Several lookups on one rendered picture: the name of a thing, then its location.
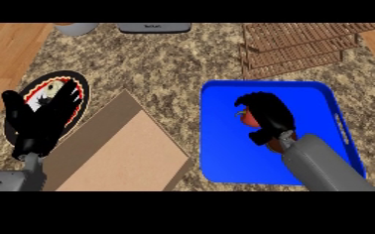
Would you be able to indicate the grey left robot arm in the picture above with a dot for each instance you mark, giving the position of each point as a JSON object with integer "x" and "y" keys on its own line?
{"x": 23, "y": 175}

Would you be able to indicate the blue tray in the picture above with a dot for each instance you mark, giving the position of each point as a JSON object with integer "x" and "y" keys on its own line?
{"x": 234, "y": 155}

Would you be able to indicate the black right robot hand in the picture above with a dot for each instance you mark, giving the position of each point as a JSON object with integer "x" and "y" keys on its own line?
{"x": 271, "y": 112}

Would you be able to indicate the brown wooden cutting board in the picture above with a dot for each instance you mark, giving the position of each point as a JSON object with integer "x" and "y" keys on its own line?
{"x": 121, "y": 148}

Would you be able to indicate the red bell pepper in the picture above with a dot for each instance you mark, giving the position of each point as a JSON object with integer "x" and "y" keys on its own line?
{"x": 250, "y": 118}

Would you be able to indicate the grey flat appliance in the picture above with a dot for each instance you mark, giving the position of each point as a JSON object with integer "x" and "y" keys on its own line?
{"x": 154, "y": 27}

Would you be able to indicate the pale grey round pot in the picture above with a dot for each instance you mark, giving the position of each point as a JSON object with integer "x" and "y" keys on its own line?
{"x": 76, "y": 28}

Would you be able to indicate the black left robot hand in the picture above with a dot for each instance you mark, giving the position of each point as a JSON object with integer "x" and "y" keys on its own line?
{"x": 42, "y": 119}

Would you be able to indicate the black oval patterned plate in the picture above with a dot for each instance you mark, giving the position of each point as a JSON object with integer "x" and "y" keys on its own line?
{"x": 34, "y": 95}

